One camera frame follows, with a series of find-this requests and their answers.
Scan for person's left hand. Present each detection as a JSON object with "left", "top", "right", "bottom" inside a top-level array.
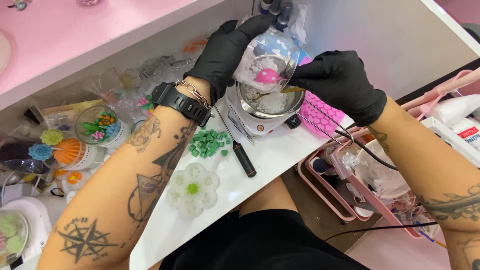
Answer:
[{"left": 184, "top": 15, "right": 274, "bottom": 106}]

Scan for person's right hand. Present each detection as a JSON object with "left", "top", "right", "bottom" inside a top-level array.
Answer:
[{"left": 287, "top": 50, "right": 388, "bottom": 127}]

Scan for gold spoon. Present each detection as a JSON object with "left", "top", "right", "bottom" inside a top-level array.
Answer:
[{"left": 252, "top": 86, "right": 305, "bottom": 102}]

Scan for clear bag of wax pellets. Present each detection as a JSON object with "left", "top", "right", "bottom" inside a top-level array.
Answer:
[{"left": 232, "top": 26, "right": 301, "bottom": 94}]

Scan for pink heart silicone mould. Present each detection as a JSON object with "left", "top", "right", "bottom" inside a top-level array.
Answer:
[{"left": 299, "top": 56, "right": 347, "bottom": 139}]

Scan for heap of clear plastic bags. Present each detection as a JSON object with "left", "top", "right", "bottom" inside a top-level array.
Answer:
[{"left": 84, "top": 35, "right": 209, "bottom": 115}]

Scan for black wrist watch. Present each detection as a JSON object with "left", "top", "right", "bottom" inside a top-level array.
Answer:
[{"left": 151, "top": 82, "right": 213, "bottom": 128}]

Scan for pink plastic scoop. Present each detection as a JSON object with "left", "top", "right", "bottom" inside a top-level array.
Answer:
[{"left": 256, "top": 68, "right": 280, "bottom": 85}]

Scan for white wax pellets in pot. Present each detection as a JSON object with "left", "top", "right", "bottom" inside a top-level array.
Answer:
[{"left": 243, "top": 85, "right": 290, "bottom": 114}]

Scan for crumpled white plastic wrap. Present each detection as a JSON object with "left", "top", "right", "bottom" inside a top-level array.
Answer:
[{"left": 288, "top": 4, "right": 309, "bottom": 46}]

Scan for white electric hot plate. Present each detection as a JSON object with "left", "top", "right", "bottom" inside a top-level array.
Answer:
[{"left": 225, "top": 88, "right": 305, "bottom": 138}]

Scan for small pink wax flowers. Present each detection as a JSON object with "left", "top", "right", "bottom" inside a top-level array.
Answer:
[{"left": 137, "top": 95, "right": 155, "bottom": 114}]

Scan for heap of green wax pieces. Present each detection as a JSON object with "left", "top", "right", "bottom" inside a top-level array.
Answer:
[{"left": 188, "top": 128, "right": 232, "bottom": 159}]

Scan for pink trolley with supplies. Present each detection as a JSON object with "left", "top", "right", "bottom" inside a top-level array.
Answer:
[{"left": 297, "top": 68, "right": 480, "bottom": 241}]

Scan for pink and white shelf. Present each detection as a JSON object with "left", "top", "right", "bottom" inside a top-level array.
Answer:
[{"left": 0, "top": 0, "right": 257, "bottom": 112}]

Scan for glass candle with succulents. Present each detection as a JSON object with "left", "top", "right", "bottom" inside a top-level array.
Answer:
[{"left": 74, "top": 105, "right": 130, "bottom": 148}]

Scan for person's leg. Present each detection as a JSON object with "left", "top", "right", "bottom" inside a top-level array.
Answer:
[{"left": 239, "top": 176, "right": 299, "bottom": 218}]

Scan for white flower silicone mould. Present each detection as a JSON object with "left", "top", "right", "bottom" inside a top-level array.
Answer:
[{"left": 166, "top": 162, "right": 221, "bottom": 219}]

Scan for yellow flat packet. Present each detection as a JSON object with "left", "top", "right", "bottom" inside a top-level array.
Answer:
[{"left": 39, "top": 99, "right": 104, "bottom": 121}]

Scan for orange ribbed candle in jar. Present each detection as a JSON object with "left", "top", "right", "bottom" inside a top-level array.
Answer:
[{"left": 52, "top": 138, "right": 97, "bottom": 170}]

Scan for person's black shorts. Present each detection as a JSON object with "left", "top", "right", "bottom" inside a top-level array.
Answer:
[{"left": 159, "top": 209, "right": 371, "bottom": 270}]

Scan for green wax flower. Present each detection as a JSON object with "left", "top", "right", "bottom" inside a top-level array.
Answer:
[{"left": 40, "top": 129, "right": 65, "bottom": 147}]

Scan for small orange flower candle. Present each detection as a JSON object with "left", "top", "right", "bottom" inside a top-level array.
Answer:
[{"left": 56, "top": 170, "right": 84, "bottom": 187}]

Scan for blue wax flower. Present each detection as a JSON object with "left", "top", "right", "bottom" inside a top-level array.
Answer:
[{"left": 28, "top": 143, "right": 54, "bottom": 162}]

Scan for dark plastic bag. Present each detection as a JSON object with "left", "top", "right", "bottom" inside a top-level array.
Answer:
[{"left": 0, "top": 142, "right": 50, "bottom": 175}]

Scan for white round appliance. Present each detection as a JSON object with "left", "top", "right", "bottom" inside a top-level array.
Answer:
[{"left": 0, "top": 196, "right": 54, "bottom": 265}]

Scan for glass bowl with green flowers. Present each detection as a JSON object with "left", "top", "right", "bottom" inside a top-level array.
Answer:
[{"left": 0, "top": 210, "right": 30, "bottom": 268}]

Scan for silver chain bracelet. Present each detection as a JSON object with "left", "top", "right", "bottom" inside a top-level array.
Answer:
[{"left": 174, "top": 79, "right": 215, "bottom": 118}]

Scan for steel melting pot wire handle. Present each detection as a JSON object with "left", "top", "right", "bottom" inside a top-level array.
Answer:
[{"left": 235, "top": 80, "right": 354, "bottom": 148}]

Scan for black power cable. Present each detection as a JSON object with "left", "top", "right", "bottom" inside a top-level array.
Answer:
[{"left": 333, "top": 129, "right": 399, "bottom": 172}]

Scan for black handled probe thermometer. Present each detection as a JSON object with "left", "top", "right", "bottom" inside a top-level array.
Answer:
[{"left": 213, "top": 105, "right": 258, "bottom": 178}]

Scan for thin black cable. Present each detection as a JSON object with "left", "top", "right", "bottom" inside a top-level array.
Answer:
[{"left": 324, "top": 221, "right": 439, "bottom": 242}]

